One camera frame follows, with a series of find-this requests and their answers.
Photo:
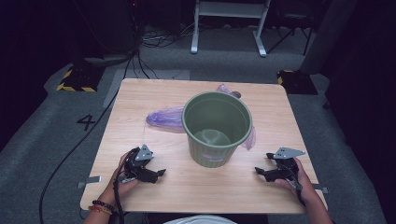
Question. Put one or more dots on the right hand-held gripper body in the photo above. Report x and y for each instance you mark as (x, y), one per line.
(288, 168)

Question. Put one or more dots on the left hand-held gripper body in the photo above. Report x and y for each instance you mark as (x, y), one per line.
(138, 161)

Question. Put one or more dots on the purple plastic bag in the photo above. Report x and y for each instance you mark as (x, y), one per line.
(165, 118)

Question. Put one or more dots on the green plastic bin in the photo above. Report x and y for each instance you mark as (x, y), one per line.
(218, 115)

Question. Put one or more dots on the person's right hand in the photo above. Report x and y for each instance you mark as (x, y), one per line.
(306, 186)

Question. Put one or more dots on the person's left hand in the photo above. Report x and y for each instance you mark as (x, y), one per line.
(115, 186)

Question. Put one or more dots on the person's white clothing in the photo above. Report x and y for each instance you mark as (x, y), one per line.
(199, 220)

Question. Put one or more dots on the black yellow striped stand base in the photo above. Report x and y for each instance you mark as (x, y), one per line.
(297, 82)
(81, 79)

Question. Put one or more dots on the black tripod stand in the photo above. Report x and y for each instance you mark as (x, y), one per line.
(292, 28)

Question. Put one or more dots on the grey upright column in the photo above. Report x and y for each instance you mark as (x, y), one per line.
(327, 37)

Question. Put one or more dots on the white metal table frame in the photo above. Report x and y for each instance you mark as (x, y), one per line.
(230, 9)

